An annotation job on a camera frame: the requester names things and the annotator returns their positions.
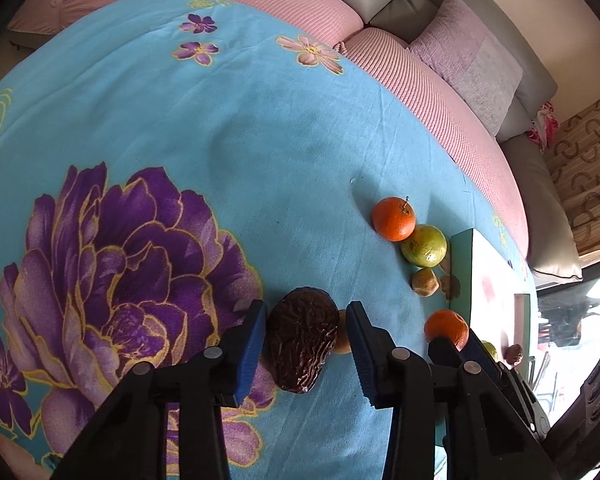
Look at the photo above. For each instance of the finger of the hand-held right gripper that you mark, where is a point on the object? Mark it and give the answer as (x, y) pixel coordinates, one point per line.
(482, 352)
(442, 351)

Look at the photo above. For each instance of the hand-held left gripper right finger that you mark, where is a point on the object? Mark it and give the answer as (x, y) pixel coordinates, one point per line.
(362, 355)

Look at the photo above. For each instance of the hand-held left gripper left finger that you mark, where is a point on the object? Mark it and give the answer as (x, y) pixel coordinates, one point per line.
(247, 355)

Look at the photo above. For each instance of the large green guava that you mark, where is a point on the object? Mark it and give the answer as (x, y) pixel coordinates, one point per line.
(489, 350)

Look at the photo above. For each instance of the large dried red date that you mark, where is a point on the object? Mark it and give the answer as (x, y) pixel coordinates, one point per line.
(302, 337)

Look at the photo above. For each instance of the teal shallow box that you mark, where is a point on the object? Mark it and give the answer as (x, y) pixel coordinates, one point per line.
(485, 270)

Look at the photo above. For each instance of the orange tangerine with stem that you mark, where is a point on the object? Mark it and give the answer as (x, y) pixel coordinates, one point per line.
(393, 218)

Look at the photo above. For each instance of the blue floral blanket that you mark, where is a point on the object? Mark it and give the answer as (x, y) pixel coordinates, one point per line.
(230, 160)

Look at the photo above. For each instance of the pink floral cloth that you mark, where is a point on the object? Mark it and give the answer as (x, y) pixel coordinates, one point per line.
(542, 127)

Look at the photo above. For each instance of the purple grey pillow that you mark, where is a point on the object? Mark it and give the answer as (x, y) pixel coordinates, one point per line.
(470, 75)

